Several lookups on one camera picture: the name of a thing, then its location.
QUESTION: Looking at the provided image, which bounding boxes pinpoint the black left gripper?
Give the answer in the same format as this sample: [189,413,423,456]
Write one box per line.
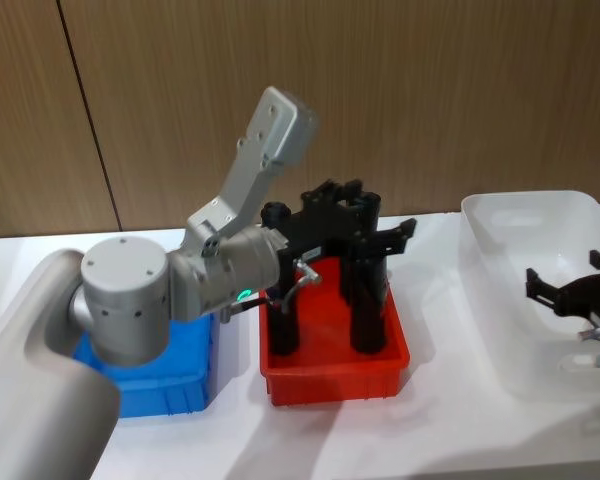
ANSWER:
[260,176,419,267]

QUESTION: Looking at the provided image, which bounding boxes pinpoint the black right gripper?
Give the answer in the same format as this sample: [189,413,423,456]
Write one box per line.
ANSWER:
[524,249,600,322]

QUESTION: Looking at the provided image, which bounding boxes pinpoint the tall black cylinder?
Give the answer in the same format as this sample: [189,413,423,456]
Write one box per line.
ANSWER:
[349,192,389,355]

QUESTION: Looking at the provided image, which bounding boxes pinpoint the white plastic bin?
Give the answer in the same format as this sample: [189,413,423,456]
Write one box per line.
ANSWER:
[459,189,600,399]

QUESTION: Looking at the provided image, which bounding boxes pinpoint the small white and blue item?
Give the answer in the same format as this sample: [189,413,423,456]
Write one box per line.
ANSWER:
[559,349,600,372]

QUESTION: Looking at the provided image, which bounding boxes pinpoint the red plastic bin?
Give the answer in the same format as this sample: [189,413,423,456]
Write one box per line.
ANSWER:
[257,253,412,407]

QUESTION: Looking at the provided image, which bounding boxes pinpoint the white table cloth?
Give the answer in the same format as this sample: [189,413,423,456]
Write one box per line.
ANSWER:
[0,202,600,480]

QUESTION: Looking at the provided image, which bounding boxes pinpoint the blue plastic bin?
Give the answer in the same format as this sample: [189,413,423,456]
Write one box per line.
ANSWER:
[72,312,219,419]

